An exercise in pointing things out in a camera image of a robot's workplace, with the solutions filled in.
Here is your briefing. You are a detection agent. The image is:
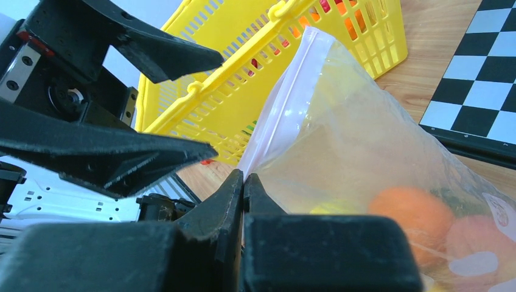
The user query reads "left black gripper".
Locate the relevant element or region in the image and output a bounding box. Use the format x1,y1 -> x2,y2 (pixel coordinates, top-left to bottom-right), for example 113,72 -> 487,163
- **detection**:
1,1 -> 224,198

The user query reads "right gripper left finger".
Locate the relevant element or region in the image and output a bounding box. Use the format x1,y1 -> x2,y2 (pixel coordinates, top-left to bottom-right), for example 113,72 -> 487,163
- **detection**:
1,169 -> 243,291

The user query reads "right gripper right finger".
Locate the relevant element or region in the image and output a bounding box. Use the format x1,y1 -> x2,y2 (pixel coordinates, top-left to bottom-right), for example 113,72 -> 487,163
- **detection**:
243,173 -> 424,291

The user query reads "yellow plastic basket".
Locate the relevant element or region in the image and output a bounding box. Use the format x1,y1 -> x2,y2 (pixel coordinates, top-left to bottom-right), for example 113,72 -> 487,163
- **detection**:
135,0 -> 408,165

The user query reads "clear zip top bag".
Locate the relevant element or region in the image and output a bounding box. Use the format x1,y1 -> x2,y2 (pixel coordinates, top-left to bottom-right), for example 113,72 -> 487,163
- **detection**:
238,27 -> 515,291

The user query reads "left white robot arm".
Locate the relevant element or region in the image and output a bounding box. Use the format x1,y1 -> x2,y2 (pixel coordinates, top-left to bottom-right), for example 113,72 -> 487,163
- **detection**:
1,1 -> 223,245

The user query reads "small orange item on table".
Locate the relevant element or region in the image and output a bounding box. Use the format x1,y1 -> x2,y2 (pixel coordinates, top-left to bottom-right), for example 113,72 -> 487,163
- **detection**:
200,159 -> 214,165

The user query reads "pink peach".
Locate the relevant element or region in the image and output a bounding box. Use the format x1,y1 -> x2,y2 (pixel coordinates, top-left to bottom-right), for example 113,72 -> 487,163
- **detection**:
445,215 -> 515,291

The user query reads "black white checkerboard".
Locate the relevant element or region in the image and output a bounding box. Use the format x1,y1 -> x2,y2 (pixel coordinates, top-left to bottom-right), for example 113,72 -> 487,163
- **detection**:
419,1 -> 515,169

